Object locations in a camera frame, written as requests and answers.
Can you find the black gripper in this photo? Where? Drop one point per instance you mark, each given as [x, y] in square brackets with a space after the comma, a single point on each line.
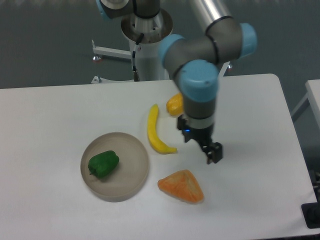
[203, 136]

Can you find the green toy pepper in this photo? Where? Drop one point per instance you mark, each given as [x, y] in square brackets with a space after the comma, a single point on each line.
[103, 164]

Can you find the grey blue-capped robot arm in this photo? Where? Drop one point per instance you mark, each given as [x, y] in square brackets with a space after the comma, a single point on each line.
[198, 82]

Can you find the yellow toy bell pepper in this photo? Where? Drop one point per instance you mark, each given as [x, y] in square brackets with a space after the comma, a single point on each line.
[174, 105]

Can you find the beige round plate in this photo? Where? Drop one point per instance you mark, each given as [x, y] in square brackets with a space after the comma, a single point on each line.
[128, 175]

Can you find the yellow toy banana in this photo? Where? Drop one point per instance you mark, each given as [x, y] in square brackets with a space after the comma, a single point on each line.
[155, 142]

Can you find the orange triangular toy bread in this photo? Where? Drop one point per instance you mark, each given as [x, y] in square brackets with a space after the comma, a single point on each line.
[182, 185]

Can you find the white side table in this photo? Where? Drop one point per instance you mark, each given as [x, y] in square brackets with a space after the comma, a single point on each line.
[310, 99]

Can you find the black device at table edge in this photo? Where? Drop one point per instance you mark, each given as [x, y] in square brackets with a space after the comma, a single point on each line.
[311, 214]

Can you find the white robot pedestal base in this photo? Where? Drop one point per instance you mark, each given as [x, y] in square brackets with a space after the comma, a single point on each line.
[155, 52]

